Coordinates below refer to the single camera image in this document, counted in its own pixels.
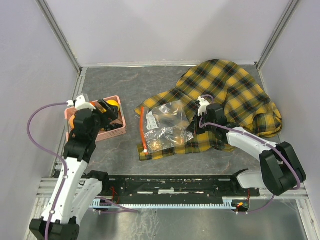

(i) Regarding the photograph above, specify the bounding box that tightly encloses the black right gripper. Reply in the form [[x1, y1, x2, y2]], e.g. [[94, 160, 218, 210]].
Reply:
[[186, 111, 216, 135]]

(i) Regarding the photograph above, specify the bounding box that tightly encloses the dark fake grape bunch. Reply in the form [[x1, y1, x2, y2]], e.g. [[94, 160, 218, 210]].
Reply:
[[101, 122, 124, 132]]

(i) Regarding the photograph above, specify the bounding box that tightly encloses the clear zip top bag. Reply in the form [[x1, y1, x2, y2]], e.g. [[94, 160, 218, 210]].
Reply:
[[139, 100, 194, 154]]

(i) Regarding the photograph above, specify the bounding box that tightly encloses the orange fake tangerine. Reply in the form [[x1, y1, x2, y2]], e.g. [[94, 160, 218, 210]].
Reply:
[[68, 114, 75, 129]]

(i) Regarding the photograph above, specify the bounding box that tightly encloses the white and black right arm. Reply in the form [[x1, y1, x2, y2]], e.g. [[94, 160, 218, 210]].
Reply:
[[190, 100, 307, 196]]

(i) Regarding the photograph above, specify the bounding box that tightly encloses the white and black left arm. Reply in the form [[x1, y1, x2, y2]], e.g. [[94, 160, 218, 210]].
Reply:
[[29, 95, 111, 240]]

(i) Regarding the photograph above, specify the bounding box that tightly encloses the pink perforated plastic basket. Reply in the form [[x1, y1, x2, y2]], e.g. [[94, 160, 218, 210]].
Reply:
[[64, 95, 126, 142]]

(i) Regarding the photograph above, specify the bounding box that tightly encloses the yellow plaid shirt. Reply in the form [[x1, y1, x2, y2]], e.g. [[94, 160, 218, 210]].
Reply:
[[133, 59, 284, 162]]

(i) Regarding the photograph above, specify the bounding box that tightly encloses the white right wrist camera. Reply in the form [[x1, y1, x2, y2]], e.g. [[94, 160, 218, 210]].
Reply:
[[197, 94, 214, 117]]

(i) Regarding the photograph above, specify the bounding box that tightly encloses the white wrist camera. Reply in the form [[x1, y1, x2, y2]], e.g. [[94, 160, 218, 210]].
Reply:
[[197, 94, 214, 117], [66, 94, 96, 111]]

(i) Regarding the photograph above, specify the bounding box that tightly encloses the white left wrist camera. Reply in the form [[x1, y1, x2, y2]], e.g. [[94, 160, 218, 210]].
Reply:
[[66, 94, 96, 111]]

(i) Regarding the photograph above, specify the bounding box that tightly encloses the aluminium frame rail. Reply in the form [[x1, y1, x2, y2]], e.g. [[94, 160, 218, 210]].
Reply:
[[23, 0, 88, 240]]

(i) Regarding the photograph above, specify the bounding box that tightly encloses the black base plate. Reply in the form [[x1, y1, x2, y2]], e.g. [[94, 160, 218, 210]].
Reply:
[[100, 175, 260, 204]]

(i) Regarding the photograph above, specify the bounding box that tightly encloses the light blue cable duct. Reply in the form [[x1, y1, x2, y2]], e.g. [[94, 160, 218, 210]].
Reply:
[[89, 198, 249, 211]]

